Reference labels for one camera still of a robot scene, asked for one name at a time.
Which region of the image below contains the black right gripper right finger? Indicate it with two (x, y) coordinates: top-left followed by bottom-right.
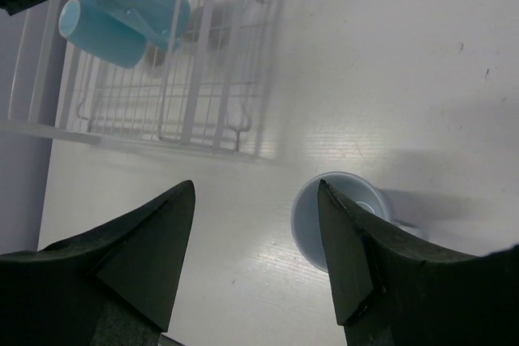
(317, 181), (518, 345)

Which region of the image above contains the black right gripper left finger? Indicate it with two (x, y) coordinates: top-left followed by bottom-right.
(1, 181), (195, 345)

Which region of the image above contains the round light blue mug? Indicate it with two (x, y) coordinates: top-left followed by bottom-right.
(58, 0), (147, 68)

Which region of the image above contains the grey footed mug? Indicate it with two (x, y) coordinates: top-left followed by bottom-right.
(291, 171), (428, 272)

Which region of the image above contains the white wire dish rack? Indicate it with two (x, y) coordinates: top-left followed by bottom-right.
(1, 0), (277, 156)

